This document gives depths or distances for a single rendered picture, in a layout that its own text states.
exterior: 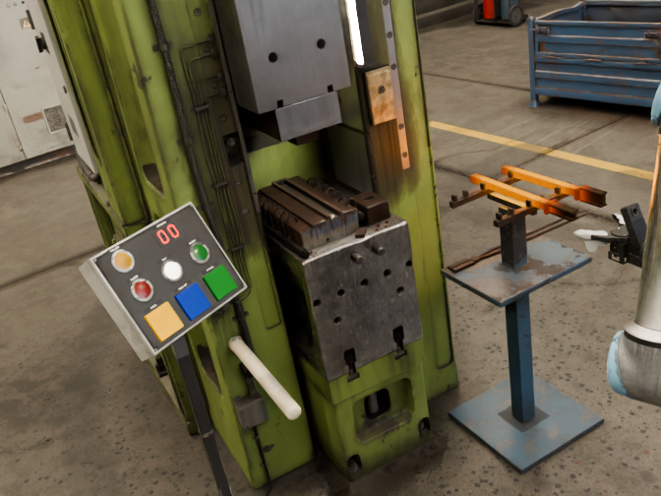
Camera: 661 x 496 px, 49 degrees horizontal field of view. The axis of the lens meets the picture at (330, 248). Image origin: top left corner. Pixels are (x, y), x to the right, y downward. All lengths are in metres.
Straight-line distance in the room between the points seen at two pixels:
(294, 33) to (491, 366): 1.70
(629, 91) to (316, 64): 3.98
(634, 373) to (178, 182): 1.30
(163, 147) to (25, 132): 5.20
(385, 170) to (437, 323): 0.69
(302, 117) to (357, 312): 0.65
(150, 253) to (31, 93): 5.43
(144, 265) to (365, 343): 0.85
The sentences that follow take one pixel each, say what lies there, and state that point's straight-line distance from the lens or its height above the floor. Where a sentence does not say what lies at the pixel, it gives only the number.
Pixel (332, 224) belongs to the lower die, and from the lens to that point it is 2.22.
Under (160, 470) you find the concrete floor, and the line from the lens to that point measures 2.99.
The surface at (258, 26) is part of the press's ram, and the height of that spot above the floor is 1.59.
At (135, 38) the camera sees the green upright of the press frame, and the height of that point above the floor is 1.62.
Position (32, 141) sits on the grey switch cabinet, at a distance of 7.28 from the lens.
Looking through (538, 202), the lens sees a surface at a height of 0.94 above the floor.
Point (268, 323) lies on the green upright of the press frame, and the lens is 2.42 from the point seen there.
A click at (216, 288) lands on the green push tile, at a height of 1.00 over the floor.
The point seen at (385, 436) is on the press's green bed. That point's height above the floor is 0.14.
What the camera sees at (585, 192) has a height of 0.94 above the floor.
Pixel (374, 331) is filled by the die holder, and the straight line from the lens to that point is 2.38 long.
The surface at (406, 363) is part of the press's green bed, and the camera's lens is 2.53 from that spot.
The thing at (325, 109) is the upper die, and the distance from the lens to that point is 2.11.
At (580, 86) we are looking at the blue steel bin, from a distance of 6.00.
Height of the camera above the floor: 1.89
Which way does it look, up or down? 26 degrees down
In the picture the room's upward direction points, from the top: 11 degrees counter-clockwise
